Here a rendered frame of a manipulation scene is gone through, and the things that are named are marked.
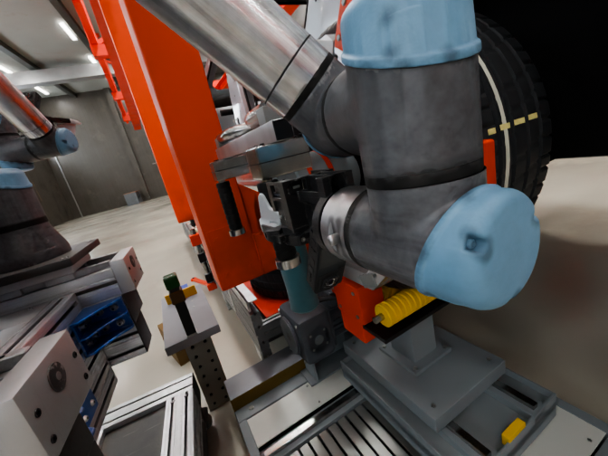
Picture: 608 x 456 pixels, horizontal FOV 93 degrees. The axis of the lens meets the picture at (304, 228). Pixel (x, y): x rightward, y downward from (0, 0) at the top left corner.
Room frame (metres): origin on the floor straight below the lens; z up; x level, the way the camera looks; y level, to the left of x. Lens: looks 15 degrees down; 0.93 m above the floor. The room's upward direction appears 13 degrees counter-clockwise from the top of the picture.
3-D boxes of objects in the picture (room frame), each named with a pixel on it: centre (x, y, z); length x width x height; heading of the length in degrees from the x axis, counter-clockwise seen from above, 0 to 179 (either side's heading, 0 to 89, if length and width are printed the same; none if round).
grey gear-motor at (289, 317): (0.97, -0.05, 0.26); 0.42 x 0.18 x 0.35; 115
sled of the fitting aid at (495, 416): (0.74, -0.28, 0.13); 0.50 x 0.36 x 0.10; 25
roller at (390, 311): (0.65, -0.24, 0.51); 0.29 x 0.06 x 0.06; 115
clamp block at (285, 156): (0.48, 0.01, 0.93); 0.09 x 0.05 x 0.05; 115
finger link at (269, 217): (0.42, 0.05, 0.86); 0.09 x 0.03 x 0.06; 33
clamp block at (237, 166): (0.79, 0.15, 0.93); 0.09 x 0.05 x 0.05; 115
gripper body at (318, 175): (0.34, -0.02, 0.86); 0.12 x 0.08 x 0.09; 25
